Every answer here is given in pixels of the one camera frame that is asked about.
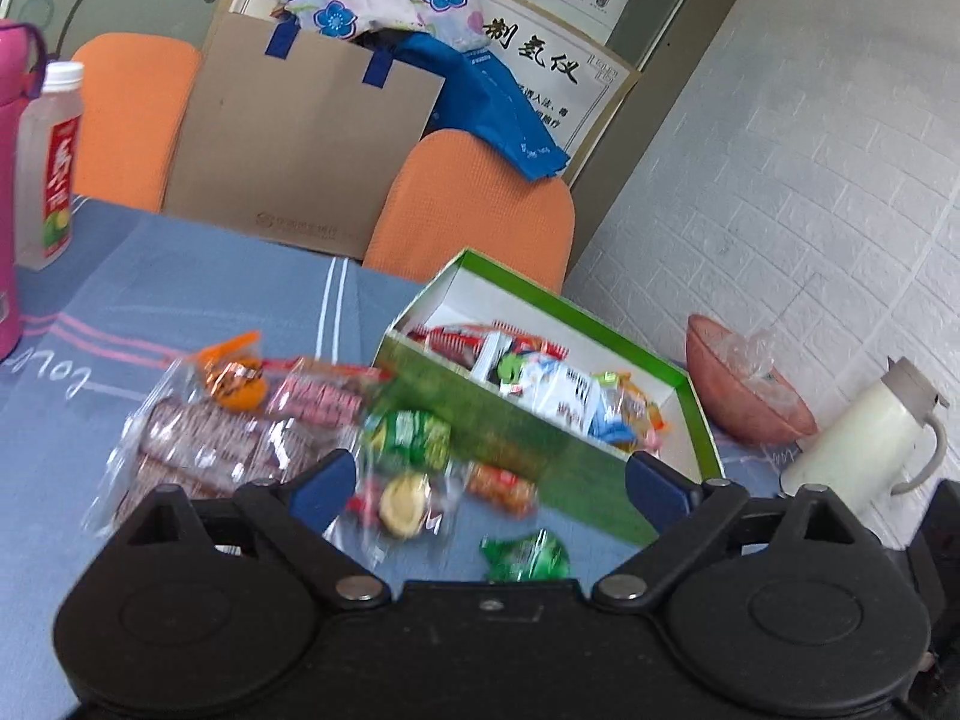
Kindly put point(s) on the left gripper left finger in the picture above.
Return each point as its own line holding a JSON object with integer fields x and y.
{"x": 293, "y": 516}

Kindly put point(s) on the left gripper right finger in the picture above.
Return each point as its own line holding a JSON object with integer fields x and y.
{"x": 690, "y": 519}

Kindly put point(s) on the pink red snack packet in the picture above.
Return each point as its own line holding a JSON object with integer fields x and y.
{"x": 324, "y": 394}

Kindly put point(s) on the green candy packet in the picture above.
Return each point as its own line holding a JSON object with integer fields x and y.
{"x": 408, "y": 440}

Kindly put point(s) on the brown cookie pack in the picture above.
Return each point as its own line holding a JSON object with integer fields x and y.
{"x": 179, "y": 435}

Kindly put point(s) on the orange small snack packet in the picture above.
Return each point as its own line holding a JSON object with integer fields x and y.
{"x": 231, "y": 373}

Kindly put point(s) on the white cartoon snack bag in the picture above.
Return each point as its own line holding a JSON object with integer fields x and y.
{"x": 549, "y": 388}

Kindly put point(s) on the orange yellow snack bag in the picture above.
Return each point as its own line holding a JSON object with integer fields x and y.
{"x": 626, "y": 417}

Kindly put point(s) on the pink plastic bowl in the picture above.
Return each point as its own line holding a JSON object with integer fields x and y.
{"x": 755, "y": 410}

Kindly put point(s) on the small green wrapper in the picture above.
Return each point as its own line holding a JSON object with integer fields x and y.
{"x": 537, "y": 557}

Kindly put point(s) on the white thermal jug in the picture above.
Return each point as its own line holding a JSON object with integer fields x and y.
{"x": 863, "y": 454}

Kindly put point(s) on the green cardboard box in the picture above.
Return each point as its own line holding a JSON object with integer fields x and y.
{"x": 579, "y": 476}

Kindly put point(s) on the blue striped tablecloth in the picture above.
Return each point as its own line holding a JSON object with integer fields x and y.
{"x": 101, "y": 325}

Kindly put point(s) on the right orange chair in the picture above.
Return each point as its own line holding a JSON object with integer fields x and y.
{"x": 455, "y": 193}

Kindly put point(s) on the orange chair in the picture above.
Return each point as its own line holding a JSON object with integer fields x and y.
{"x": 455, "y": 193}
{"x": 135, "y": 92}

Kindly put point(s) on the brown paper bag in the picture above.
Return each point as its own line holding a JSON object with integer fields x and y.
{"x": 295, "y": 137}

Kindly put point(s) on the white poster with characters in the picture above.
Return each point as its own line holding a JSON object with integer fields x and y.
{"x": 574, "y": 83}

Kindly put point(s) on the blue plastic bag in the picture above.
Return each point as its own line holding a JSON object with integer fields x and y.
{"x": 480, "y": 96}

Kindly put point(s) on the left orange chair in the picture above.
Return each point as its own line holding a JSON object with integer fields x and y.
{"x": 135, "y": 92}

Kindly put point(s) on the clear plastic drink bottle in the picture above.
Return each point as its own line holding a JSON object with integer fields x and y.
{"x": 45, "y": 166}

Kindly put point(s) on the pink thermos bottle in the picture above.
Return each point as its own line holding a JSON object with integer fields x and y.
{"x": 23, "y": 60}

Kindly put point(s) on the black camera device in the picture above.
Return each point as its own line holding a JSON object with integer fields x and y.
{"x": 934, "y": 558}

